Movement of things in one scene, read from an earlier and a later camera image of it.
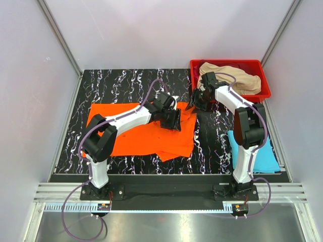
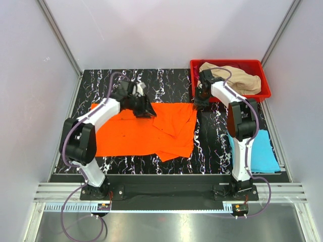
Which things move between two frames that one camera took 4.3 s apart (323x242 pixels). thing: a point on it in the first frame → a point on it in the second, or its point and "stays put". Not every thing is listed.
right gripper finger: x=194 y=97 → x=196 y=107
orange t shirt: x=150 y=139 stays put
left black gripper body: x=168 y=115 → x=139 y=104
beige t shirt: x=241 y=82 stays put
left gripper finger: x=170 y=124 → x=142 y=115
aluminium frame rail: x=281 y=192 stays put
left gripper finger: x=178 y=126 → x=151 y=112
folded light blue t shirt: x=264 y=159 stays put
